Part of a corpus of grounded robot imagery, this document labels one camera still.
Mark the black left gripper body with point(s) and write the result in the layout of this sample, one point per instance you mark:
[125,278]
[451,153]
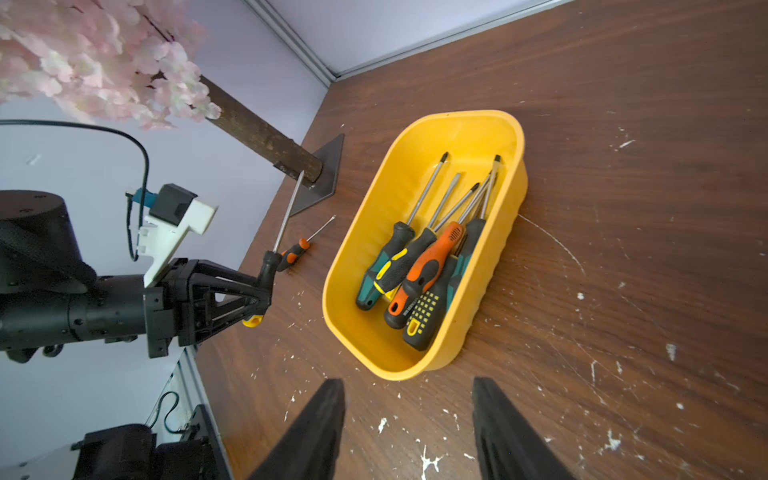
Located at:
[169,308]

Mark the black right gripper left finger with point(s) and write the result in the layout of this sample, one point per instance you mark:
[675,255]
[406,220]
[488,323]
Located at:
[310,447]

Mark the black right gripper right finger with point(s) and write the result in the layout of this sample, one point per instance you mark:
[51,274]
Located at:
[507,445]

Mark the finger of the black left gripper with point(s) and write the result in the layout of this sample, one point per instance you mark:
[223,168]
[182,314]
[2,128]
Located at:
[204,318]
[220,279]

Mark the small orange precision screwdriver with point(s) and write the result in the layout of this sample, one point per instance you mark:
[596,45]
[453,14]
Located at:
[291,255]

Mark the small black precision screwdriver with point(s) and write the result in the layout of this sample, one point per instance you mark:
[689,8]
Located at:
[271,260]

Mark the green black handled screwdriver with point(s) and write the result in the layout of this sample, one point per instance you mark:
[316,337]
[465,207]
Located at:
[403,233]

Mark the yellow handled flathead screwdriver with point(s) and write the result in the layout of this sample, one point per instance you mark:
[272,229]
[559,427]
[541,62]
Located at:
[446,196]

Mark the black yellow long screwdriver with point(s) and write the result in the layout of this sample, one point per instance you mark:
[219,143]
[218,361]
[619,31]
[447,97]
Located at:
[396,270]

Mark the black yellow dotted screwdriver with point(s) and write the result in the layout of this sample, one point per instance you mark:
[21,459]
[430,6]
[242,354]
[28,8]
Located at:
[426,312]

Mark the orange handled screwdriver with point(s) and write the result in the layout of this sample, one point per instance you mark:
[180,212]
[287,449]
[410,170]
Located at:
[396,315]

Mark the small green handled screwdriver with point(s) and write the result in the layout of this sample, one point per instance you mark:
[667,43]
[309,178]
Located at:
[473,231]

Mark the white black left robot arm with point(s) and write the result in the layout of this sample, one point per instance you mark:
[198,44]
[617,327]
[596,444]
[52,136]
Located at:
[50,297]

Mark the yellow plastic storage box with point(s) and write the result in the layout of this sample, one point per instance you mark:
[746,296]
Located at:
[412,179]

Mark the pink artificial blossom tree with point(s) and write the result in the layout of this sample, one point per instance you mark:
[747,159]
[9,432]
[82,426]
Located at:
[130,61]

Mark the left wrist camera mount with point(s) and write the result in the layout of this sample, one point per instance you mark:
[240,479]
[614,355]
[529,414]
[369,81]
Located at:
[174,212]

